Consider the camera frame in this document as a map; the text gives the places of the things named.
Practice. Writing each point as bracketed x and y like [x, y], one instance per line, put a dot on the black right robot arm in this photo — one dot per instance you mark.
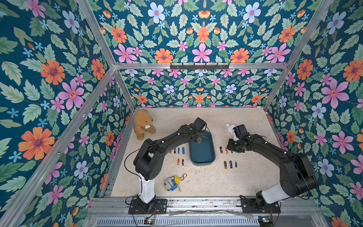
[296, 174]

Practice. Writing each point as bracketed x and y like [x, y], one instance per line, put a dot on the teal plastic storage box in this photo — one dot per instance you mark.
[202, 154]

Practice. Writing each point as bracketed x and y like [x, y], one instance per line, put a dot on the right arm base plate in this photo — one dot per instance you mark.
[258, 205]

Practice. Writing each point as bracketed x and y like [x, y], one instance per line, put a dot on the brown teddy bear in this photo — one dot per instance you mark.
[142, 123]

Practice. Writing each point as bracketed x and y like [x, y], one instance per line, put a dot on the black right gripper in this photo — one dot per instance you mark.
[233, 144]

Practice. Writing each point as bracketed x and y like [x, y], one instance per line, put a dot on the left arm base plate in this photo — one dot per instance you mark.
[156, 206]

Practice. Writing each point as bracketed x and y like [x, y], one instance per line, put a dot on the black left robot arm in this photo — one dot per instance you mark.
[149, 160]

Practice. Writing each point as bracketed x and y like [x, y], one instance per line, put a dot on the black hook rail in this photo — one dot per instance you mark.
[199, 66]

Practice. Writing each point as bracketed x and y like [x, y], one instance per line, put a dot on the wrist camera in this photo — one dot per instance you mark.
[199, 124]
[240, 132]

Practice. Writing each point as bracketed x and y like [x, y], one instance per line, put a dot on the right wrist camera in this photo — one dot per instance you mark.
[240, 132]

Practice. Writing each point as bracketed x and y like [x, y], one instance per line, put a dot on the white plush toy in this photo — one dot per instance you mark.
[230, 129]

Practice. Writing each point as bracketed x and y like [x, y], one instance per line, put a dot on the keychain toy with yellow cap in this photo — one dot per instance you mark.
[175, 183]

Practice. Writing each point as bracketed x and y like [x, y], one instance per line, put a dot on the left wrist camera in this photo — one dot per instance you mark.
[199, 124]

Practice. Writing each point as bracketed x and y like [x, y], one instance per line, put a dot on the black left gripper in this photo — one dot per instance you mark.
[199, 140]

